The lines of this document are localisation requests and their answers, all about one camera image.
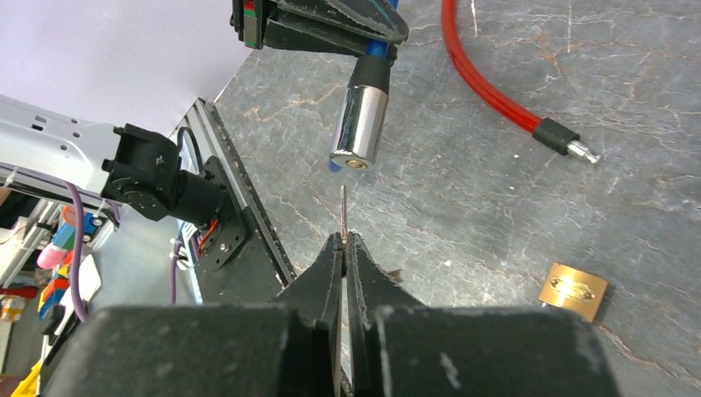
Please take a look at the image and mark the blue cable lock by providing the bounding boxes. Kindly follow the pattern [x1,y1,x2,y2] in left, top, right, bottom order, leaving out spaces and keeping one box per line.
[327,0,401,175]

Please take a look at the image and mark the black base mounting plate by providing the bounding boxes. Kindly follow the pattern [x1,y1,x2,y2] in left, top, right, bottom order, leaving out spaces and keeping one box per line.
[191,155,296,304]

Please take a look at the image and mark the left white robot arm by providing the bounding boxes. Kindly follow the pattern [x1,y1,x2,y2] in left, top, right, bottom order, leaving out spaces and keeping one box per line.
[1,1,408,227]

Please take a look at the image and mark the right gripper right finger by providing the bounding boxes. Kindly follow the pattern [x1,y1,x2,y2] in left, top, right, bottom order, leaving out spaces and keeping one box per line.
[346,233,620,396]

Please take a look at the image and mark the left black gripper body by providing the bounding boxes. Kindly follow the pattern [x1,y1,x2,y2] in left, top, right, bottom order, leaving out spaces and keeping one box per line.
[230,0,272,50]

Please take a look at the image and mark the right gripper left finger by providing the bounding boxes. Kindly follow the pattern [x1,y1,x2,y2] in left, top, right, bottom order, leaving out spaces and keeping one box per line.
[43,233,344,396]

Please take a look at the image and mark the red cable lock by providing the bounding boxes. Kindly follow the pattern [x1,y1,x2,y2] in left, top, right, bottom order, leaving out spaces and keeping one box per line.
[441,0,601,165]

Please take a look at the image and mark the brass padlock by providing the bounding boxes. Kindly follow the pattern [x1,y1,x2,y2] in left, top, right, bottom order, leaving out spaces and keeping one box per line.
[538,262,608,323]

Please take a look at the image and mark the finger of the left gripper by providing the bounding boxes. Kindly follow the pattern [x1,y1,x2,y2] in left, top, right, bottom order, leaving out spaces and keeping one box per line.
[275,0,409,44]
[263,13,398,57]

